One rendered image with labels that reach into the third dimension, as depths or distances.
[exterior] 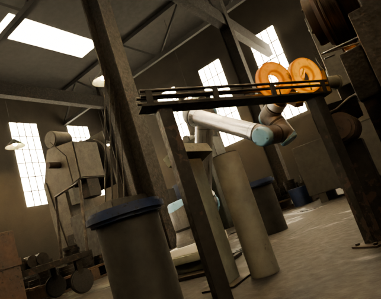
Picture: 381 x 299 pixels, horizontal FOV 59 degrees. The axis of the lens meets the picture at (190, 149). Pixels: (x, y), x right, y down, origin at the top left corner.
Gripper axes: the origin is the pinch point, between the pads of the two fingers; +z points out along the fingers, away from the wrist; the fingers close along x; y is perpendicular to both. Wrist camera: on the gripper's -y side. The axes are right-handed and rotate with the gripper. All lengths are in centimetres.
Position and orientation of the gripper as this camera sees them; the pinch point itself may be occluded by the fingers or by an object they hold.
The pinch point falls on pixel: (302, 72)
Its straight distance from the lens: 153.4
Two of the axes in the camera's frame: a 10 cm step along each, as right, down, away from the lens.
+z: 2.2, -5.3, -8.2
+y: -3.7, -8.2, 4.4
